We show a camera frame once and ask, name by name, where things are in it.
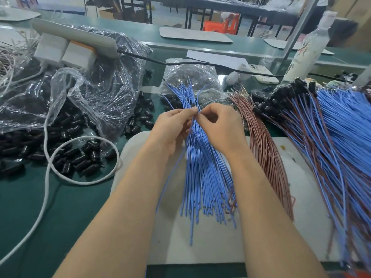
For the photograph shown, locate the bundle of blue wires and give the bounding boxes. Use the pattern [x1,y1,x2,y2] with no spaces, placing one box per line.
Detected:
[161,81,237,246]

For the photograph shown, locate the white charging cable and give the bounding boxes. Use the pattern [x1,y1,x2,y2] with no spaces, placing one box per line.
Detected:
[0,66,121,265]

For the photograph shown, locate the white flat device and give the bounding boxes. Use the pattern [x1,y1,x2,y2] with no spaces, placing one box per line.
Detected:
[242,64,280,86]

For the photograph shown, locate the short metal frame post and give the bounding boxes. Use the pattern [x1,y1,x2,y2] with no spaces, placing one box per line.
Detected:
[352,63,371,90]

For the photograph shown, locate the bundle of stripped brown wires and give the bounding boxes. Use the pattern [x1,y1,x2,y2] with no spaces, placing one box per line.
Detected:
[0,33,40,95]

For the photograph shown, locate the blue table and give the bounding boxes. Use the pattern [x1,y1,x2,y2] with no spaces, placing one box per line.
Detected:
[17,0,87,14]

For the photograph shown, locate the person's right hand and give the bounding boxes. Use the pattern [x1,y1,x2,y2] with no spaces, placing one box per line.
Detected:
[195,103,251,161]

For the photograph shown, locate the white work board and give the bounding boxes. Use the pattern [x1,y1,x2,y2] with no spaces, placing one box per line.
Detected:
[110,131,343,265]

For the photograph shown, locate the cardboard boxes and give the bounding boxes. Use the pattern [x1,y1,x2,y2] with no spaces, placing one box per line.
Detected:
[333,0,371,51]

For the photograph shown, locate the slanted metal frame post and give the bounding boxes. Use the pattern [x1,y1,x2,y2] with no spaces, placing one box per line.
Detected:
[281,0,322,58]

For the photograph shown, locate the white power strip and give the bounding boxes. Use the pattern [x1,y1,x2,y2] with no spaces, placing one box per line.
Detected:
[32,18,119,59]

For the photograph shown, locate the orange plastic stool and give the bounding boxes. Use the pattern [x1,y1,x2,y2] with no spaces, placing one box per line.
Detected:
[203,13,240,35]

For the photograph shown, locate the pile of assembled wire harnesses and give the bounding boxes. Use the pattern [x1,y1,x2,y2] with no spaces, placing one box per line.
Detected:
[252,78,371,273]

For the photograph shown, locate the long black-frame table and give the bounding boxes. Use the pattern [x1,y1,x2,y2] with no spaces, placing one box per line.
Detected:
[116,0,299,37]

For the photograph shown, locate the large clear plastic bag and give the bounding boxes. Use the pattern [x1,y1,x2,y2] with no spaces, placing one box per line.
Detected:
[0,25,153,141]

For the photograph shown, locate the white spray bottle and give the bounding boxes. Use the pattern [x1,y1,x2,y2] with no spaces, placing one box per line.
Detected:
[283,11,338,85]

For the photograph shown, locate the person's left forearm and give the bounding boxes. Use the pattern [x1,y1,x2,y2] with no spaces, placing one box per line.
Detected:
[53,149,183,278]

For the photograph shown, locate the person's right forearm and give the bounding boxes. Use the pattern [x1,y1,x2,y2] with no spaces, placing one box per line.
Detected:
[227,149,328,278]

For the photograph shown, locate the white paper sheet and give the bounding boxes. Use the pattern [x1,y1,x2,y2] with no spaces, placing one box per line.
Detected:
[187,50,251,72]

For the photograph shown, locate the white computer mouse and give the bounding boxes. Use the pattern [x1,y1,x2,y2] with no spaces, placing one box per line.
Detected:
[225,72,240,87]

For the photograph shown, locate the white flat tray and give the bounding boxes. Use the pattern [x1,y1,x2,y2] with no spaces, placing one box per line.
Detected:
[0,7,41,22]
[159,27,234,44]
[264,39,335,56]

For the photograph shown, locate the black power cord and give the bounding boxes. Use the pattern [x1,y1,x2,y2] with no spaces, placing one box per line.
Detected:
[117,49,349,85]

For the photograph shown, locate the person's left hand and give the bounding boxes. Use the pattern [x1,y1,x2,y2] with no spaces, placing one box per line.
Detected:
[146,107,199,160]

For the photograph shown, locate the small clear plastic bag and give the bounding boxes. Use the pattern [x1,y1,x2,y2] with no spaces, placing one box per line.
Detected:
[158,59,224,107]

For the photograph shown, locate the pile of black plastic caps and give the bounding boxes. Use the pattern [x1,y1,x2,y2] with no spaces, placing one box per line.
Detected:
[0,91,157,178]

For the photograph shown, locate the white orange charger adapter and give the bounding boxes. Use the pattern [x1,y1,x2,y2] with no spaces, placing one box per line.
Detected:
[61,40,97,71]

